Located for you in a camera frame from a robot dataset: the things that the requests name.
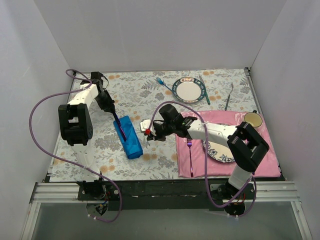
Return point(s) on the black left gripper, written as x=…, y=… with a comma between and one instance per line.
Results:
x=110, y=107

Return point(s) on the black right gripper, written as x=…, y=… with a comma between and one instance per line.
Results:
x=155, y=131

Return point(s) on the purple knife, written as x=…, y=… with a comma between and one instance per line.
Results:
x=120, y=126

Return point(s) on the blue satin napkin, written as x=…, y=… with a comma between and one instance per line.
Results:
x=132, y=146

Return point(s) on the blue fork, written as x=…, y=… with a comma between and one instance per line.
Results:
x=161, y=82

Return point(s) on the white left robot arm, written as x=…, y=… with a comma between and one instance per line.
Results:
x=77, y=129

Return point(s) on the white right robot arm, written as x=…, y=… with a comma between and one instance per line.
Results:
x=247, y=146

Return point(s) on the purple metallic fork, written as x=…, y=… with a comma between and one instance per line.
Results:
x=189, y=144

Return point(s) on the white plate teal rim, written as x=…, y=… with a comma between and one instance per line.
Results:
x=188, y=90

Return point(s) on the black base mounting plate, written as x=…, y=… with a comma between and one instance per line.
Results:
x=162, y=194

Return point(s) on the blue floral dinner plate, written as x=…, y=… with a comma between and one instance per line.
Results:
x=220, y=153

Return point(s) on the cream ceramic mug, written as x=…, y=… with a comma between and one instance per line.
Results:
x=253, y=118

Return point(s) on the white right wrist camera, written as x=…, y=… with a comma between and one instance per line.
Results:
x=144, y=125

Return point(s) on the aluminium frame rail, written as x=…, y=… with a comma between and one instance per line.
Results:
x=67, y=193

